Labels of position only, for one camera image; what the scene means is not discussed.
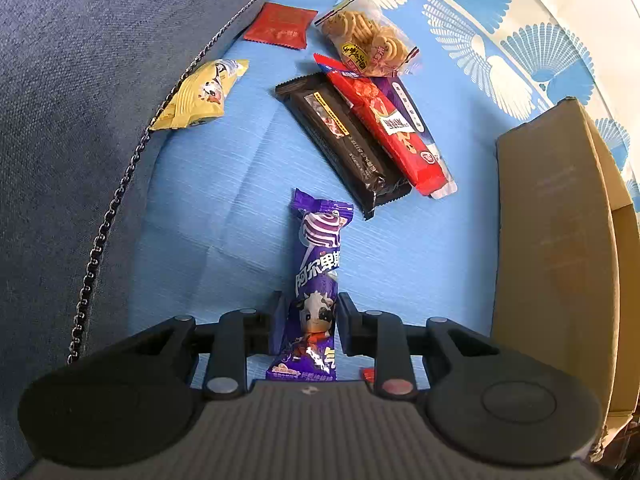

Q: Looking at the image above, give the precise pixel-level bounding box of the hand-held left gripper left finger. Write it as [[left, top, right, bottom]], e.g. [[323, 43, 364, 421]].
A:
[[125, 291, 286, 401]]

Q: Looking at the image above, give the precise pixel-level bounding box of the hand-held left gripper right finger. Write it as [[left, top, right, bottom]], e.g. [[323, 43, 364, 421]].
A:
[[337, 292, 501, 397]]

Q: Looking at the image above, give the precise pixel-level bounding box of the purple lollipop packet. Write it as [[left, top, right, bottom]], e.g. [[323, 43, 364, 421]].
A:
[[265, 187, 355, 382]]

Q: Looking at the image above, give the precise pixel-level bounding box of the long red snack packet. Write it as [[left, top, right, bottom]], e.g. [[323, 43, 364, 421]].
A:
[[313, 53, 458, 198]]

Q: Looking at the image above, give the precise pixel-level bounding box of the purple swirl snack packet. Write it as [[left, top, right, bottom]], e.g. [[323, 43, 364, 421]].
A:
[[372, 76, 443, 171]]

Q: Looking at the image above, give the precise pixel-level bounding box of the cardboard box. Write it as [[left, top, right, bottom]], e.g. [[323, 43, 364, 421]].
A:
[[490, 97, 640, 466]]

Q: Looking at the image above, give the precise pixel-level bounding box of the blue fan-print cloth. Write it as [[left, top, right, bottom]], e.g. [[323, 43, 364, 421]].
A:
[[127, 0, 640, 396]]

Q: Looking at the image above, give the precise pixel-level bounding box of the black snack bar packet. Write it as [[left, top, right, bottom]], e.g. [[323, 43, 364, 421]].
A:
[[275, 72, 413, 221]]

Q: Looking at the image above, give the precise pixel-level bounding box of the yellow snack packet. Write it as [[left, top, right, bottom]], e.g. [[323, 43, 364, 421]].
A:
[[150, 58, 250, 132]]

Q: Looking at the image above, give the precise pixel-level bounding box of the clear bag of cookies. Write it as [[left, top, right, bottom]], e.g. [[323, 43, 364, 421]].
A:
[[314, 0, 422, 77]]

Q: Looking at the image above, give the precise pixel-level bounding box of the small red square packet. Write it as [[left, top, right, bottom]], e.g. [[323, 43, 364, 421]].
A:
[[243, 2, 318, 50]]

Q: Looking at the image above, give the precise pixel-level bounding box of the dark metal chain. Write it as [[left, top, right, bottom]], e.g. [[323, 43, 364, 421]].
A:
[[67, 0, 301, 366]]

